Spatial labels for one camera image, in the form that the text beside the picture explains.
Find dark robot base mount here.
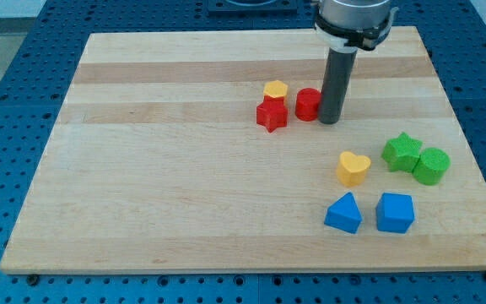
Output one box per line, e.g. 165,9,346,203
204,0,298,15

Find blue triangle block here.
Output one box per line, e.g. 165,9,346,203
324,192,363,234

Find blue perforated table plate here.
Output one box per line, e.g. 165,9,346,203
0,0,486,303

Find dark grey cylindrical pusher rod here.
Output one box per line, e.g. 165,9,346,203
318,49,357,124

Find red cylinder block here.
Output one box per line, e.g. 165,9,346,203
295,88,321,122

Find green cylinder block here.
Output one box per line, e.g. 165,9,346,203
412,148,451,186

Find yellow heart block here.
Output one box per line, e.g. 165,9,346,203
336,151,372,187

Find light wooden board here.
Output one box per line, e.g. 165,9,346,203
0,26,486,274

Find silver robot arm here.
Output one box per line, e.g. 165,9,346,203
314,0,399,53

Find green star block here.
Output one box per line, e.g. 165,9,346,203
381,132,423,173

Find blue cube block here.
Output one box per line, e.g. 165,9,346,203
375,193,415,234

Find red star block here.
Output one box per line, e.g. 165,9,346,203
256,95,289,133

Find yellow hexagon block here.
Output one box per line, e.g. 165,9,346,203
263,80,289,100

